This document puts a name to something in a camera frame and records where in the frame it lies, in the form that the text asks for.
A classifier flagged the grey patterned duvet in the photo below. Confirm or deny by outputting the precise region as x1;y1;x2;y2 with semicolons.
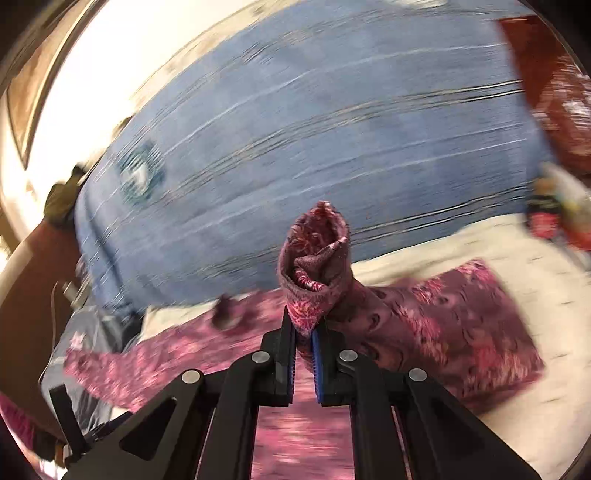
39;302;142;434

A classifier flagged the blue plaid quilt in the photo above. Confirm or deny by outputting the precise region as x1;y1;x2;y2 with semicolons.
75;1;553;316

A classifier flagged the white charger with cable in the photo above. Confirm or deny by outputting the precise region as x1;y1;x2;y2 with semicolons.
50;278;91;346

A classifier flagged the clutter of small packages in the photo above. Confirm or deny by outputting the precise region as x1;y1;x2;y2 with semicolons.
526;162;590;272

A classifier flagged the dark wooden headboard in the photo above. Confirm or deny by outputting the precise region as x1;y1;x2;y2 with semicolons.
0;221;80;438

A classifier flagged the olive green cloth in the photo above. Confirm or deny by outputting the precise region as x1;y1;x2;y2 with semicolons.
43;165;90;229

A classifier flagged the purple floral shirt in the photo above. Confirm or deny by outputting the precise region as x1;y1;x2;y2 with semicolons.
63;200;546;480

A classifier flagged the cream leaf-print pillow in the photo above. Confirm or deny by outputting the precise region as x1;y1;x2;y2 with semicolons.
110;212;591;480

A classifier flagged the dark red plastic bag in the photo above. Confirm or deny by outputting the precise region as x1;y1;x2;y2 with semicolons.
499;15;590;177

